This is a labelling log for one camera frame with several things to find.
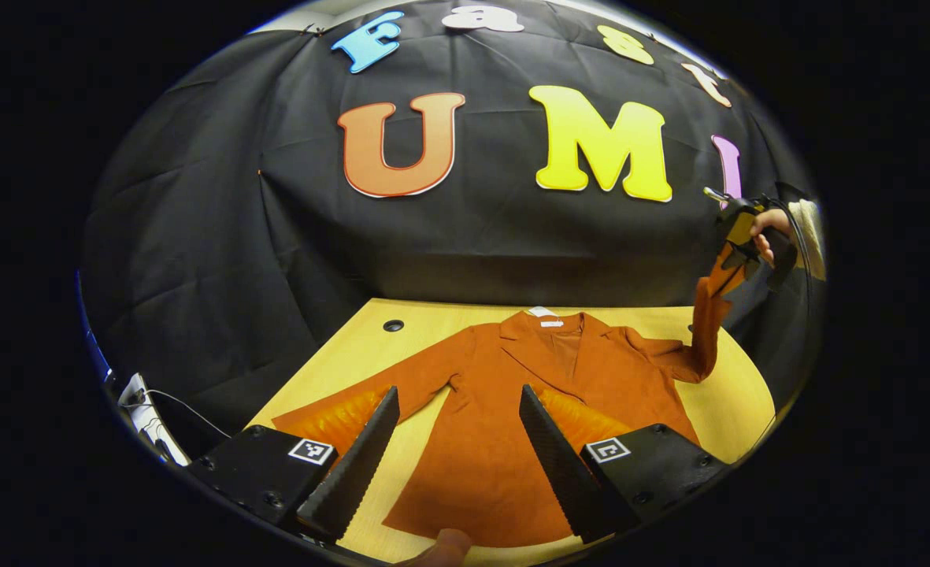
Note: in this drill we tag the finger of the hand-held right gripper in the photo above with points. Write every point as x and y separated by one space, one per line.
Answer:
736 268

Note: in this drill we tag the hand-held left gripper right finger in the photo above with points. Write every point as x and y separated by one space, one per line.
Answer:
563 468

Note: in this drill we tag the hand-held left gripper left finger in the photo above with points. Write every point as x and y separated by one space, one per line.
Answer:
350 472

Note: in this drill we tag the orange ribbed collared shirt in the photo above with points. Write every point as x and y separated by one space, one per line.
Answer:
480 441

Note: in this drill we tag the white device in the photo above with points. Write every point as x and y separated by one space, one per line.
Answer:
150 417

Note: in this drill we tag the black backdrop cloth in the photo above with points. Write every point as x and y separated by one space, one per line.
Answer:
315 236

